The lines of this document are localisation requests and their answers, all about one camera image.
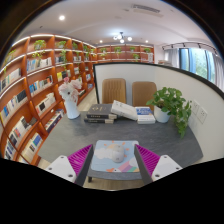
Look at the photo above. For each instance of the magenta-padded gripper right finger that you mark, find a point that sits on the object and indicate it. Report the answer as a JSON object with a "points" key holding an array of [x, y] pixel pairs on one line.
{"points": [[166, 166]]}

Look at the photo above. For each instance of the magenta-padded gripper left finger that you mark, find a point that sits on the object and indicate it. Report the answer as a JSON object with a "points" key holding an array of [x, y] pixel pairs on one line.
{"points": [[59, 166]]}

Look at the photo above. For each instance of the light grey computer mouse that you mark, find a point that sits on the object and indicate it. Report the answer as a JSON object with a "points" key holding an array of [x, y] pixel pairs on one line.
{"points": [[117, 154]]}

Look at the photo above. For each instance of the pastel printed mouse pad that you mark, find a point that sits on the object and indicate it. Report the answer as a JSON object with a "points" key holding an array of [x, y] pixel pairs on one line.
{"points": [[103, 163]]}

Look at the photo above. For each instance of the blue and white book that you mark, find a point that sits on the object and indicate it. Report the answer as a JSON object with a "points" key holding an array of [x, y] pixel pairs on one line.
{"points": [[145, 115]]}

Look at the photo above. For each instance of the dark grey hardcover book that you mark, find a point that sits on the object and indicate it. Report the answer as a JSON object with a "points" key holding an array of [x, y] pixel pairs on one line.
{"points": [[100, 110], [96, 120]]}

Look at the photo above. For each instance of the green plant in white pot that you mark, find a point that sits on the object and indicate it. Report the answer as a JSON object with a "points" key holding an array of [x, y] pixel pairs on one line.
{"points": [[170, 103]]}

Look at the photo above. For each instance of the white vase with pink flowers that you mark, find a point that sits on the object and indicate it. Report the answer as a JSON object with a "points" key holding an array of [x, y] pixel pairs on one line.
{"points": [[71, 103]]}

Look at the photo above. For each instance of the thick white book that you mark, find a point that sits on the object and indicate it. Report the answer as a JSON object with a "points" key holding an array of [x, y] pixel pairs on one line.
{"points": [[123, 110]]}

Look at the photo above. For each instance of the orange wooden shelf unit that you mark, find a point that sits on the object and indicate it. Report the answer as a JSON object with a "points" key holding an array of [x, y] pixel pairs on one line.
{"points": [[30, 100]]}

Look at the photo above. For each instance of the tan upholstered chair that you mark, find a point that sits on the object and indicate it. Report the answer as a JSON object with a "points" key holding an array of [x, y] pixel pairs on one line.
{"points": [[114, 90], [143, 95]]}

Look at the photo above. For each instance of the ceiling lamp with round bulbs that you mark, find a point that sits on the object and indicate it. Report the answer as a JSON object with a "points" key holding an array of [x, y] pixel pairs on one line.
{"points": [[122, 38]]}

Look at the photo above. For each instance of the recessed ceiling spotlights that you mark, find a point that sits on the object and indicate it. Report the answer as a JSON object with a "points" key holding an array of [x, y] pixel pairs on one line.
{"points": [[61, 17]]}

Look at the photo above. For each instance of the ceiling air vent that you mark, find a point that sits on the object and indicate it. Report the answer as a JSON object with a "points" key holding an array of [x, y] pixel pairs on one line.
{"points": [[146, 9]]}

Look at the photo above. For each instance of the white wall socket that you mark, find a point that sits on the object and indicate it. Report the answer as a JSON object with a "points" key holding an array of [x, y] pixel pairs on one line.
{"points": [[202, 115], [195, 107]]}

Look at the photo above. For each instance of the window with dark frame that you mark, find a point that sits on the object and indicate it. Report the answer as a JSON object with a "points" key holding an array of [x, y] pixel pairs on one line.
{"points": [[200, 63]]}

